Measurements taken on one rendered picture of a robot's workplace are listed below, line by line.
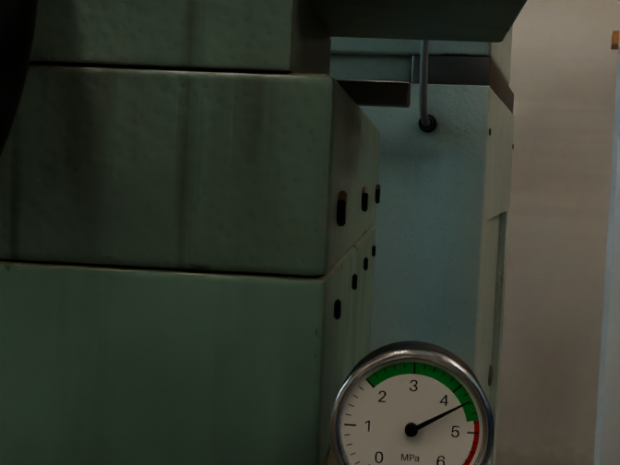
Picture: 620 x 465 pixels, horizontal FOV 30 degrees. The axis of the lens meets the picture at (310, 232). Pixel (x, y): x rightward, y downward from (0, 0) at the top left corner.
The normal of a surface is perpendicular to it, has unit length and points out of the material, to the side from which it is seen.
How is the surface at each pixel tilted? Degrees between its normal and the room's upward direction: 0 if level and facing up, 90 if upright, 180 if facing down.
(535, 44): 90
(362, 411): 90
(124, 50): 90
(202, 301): 90
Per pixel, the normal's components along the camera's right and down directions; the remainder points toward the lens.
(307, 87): -0.10, 0.05
